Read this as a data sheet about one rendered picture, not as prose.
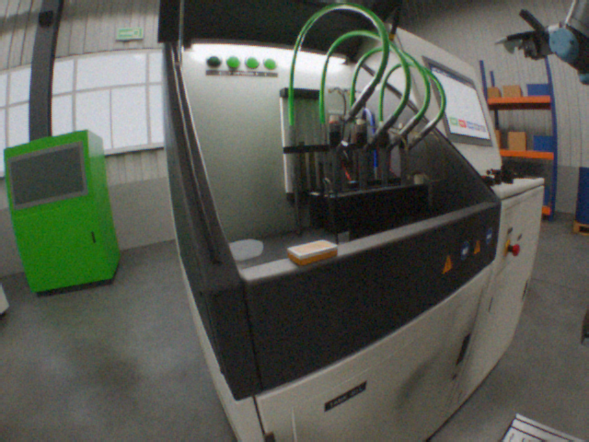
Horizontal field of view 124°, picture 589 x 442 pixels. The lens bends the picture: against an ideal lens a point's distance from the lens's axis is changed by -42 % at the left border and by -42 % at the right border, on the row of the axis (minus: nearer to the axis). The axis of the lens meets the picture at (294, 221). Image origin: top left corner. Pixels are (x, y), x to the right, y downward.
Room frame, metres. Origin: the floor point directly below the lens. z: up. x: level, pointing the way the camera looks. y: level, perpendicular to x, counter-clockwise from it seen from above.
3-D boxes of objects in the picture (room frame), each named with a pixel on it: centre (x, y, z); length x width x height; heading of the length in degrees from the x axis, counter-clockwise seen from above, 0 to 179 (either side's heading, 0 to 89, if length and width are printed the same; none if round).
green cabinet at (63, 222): (2.27, 2.59, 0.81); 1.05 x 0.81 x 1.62; 117
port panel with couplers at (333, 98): (0.95, -0.20, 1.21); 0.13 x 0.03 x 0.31; 117
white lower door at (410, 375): (0.38, -0.22, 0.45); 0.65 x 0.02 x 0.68; 117
